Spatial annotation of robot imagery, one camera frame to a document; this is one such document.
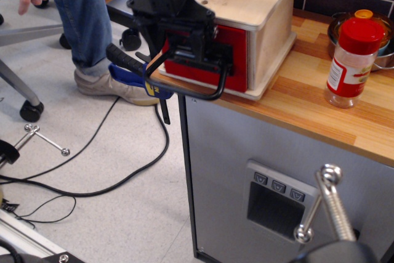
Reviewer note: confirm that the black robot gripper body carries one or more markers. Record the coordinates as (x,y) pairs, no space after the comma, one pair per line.
(152,17)

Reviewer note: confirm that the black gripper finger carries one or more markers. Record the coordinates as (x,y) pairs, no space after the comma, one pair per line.
(191,43)

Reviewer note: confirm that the wooden drawer red front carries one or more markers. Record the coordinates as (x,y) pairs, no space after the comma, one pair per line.
(237,78)

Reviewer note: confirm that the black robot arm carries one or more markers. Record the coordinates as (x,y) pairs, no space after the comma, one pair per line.
(186,25)

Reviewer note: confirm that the wooden box housing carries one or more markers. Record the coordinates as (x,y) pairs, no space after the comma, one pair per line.
(269,37)

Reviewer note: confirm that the blue black bar clamp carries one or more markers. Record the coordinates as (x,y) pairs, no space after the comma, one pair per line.
(129,71)

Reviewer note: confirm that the person's leg blue jeans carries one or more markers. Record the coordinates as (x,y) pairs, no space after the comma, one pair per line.
(87,28)

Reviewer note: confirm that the beige sneaker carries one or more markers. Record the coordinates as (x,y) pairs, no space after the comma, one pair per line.
(106,85)

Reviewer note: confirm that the stainless steel cabinet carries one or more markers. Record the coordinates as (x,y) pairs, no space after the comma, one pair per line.
(251,183)

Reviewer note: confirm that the spice jar red lid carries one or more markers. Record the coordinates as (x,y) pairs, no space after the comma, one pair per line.
(356,50)

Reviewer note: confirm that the office chair base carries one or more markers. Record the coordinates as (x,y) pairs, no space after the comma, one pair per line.
(48,70)

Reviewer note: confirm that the left silver clamp screw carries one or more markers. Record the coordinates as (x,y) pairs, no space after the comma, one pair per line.
(11,153)

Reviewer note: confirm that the silver clamp screw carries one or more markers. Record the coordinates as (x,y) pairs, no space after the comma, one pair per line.
(11,153)
(328,177)

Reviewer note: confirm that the right silver clamp screw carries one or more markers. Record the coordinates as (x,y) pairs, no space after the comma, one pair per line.
(328,177)

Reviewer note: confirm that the metal bowl with items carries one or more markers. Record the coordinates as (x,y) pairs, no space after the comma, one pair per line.
(384,59)

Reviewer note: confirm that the black metal drawer handle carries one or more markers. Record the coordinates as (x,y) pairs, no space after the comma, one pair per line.
(191,90)

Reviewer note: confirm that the aluminium frame rail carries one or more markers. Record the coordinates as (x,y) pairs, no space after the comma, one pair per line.
(32,246)

